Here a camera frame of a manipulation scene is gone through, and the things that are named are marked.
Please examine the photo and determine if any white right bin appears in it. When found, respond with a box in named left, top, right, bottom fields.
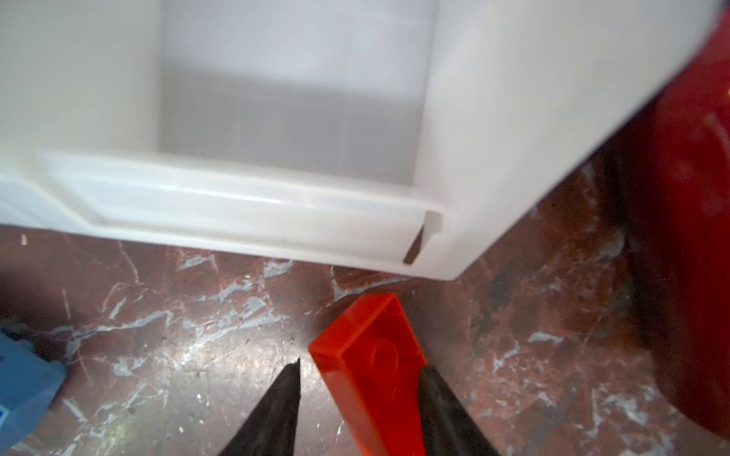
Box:
left=1, top=1, right=722, bottom=280

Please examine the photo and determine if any red lego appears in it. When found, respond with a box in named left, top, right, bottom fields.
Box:
left=309, top=294, right=426, bottom=455

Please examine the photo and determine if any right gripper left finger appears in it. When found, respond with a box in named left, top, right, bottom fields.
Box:
left=220, top=359, right=302, bottom=456

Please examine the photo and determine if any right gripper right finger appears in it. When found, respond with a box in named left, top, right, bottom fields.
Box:
left=417, top=365, right=500, bottom=456

